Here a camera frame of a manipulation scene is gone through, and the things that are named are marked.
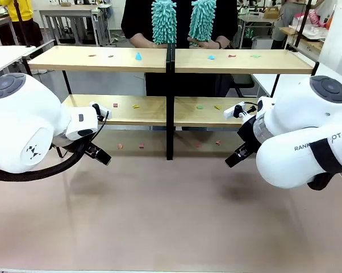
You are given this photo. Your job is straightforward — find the person in black shirt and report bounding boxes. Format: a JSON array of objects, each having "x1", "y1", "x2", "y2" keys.
[{"x1": 121, "y1": 0, "x2": 239, "y2": 97}]

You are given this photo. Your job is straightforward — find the wooden desk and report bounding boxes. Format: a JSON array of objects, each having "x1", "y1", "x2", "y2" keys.
[{"x1": 278, "y1": 26, "x2": 330, "y2": 61}]

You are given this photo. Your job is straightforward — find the black strap on right arm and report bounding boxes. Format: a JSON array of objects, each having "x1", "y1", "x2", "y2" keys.
[{"x1": 306, "y1": 138, "x2": 342, "y2": 191}]

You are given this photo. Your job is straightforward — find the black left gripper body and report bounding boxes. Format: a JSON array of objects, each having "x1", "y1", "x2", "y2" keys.
[{"x1": 53, "y1": 133, "x2": 103, "y2": 160}]

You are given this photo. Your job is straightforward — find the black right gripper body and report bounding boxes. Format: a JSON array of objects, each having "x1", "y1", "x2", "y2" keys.
[{"x1": 237, "y1": 116, "x2": 263, "y2": 156}]

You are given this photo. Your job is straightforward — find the dark grey chair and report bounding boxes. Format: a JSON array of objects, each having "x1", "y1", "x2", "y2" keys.
[{"x1": 230, "y1": 73, "x2": 256, "y2": 97}]

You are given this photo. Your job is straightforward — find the teal chenille duster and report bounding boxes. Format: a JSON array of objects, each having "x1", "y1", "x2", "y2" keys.
[
  {"x1": 187, "y1": 0, "x2": 218, "y2": 43},
  {"x1": 150, "y1": 0, "x2": 178, "y2": 46}
]

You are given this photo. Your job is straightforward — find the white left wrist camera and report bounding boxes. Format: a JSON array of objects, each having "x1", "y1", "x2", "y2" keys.
[{"x1": 89, "y1": 101, "x2": 113, "y2": 121}]

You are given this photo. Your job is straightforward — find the pink bag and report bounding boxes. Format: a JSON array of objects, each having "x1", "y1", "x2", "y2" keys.
[{"x1": 307, "y1": 8, "x2": 322, "y2": 28}]

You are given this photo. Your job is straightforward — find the black sleeved left arm cable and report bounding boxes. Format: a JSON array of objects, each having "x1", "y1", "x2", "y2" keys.
[{"x1": 0, "y1": 110, "x2": 110, "y2": 183}]

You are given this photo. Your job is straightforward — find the wooden shelf unit black frame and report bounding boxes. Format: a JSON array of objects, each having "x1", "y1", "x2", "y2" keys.
[
  {"x1": 22, "y1": 42, "x2": 172, "y2": 160},
  {"x1": 170, "y1": 42, "x2": 320, "y2": 160}
]

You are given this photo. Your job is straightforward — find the person's left hand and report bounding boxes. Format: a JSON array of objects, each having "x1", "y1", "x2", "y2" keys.
[{"x1": 187, "y1": 36, "x2": 220, "y2": 49}]

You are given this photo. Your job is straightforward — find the black metal pole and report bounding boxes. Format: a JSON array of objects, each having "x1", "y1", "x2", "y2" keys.
[
  {"x1": 290, "y1": 0, "x2": 313, "y2": 53},
  {"x1": 13, "y1": 0, "x2": 37, "y2": 48}
]

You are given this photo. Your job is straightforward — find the small cardboard carry box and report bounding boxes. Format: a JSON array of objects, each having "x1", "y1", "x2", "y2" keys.
[{"x1": 263, "y1": 6, "x2": 280, "y2": 19}]

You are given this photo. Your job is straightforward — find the person in grey shirt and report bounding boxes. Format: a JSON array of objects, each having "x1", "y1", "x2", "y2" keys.
[{"x1": 271, "y1": 0, "x2": 325, "y2": 49}]

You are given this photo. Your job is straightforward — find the person's right forearm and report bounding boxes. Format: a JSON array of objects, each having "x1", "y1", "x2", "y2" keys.
[{"x1": 130, "y1": 32, "x2": 155, "y2": 48}]

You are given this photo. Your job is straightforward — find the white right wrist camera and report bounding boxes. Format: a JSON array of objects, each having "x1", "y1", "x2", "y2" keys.
[{"x1": 223, "y1": 101, "x2": 257, "y2": 120}]

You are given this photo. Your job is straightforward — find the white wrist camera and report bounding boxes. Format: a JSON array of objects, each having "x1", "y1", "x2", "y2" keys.
[
  {"x1": 89, "y1": 101, "x2": 113, "y2": 121},
  {"x1": 223, "y1": 101, "x2": 257, "y2": 120}
]

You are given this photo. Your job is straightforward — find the person's left forearm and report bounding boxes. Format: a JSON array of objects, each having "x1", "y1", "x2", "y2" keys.
[{"x1": 218, "y1": 35, "x2": 232, "y2": 49}]

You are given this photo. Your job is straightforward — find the grey metal table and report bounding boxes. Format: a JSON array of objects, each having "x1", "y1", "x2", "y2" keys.
[{"x1": 39, "y1": 5, "x2": 111, "y2": 47}]

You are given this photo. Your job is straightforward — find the grey bin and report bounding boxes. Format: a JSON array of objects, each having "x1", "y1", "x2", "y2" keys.
[{"x1": 252, "y1": 36, "x2": 274, "y2": 49}]

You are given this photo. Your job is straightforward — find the person in yellow jacket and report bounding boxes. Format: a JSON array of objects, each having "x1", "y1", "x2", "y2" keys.
[{"x1": 0, "y1": 0, "x2": 44, "y2": 48}]

